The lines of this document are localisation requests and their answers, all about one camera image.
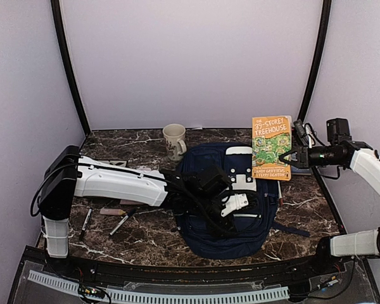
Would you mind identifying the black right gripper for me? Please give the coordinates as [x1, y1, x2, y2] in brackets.
[281, 145, 342, 169]

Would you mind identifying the orange 39-Storey Treehouse book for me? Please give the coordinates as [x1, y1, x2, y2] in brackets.
[251, 115, 292, 181]

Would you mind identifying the navy blue student backpack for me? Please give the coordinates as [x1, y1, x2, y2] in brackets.
[166, 142, 310, 260]

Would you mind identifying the pink Taming of Shrew book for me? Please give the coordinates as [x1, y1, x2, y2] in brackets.
[118, 168, 166, 206]

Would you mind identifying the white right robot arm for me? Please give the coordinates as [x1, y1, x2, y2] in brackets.
[279, 118, 380, 275]

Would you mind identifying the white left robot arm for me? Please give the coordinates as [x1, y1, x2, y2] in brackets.
[30, 146, 258, 276]

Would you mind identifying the dark blue hardcover book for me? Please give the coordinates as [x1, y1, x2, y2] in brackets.
[291, 166, 312, 176]

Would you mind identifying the red tipped white pen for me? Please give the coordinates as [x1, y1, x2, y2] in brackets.
[277, 180, 283, 207]

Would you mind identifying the cream seashell mug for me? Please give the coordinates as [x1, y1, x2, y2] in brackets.
[162, 123, 187, 162]

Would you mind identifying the blue capped marker pen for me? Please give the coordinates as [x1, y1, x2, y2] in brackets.
[109, 209, 137, 236]

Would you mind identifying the pink crayon shaped eraser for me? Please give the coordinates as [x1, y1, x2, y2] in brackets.
[99, 208, 126, 216]

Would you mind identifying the black marker pen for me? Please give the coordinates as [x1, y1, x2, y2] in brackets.
[79, 208, 93, 241]

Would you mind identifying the white cable duct strip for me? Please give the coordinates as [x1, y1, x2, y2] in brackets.
[27, 270, 290, 303]

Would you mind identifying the black front table rail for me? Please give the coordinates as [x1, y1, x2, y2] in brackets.
[67, 256, 319, 283]

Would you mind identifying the black right frame post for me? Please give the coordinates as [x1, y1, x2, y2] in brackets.
[297, 0, 332, 122]

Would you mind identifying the black frame post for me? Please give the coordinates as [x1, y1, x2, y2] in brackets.
[297, 0, 332, 122]
[50, 0, 91, 137]

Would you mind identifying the black left frame post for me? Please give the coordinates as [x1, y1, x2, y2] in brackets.
[50, 0, 91, 137]

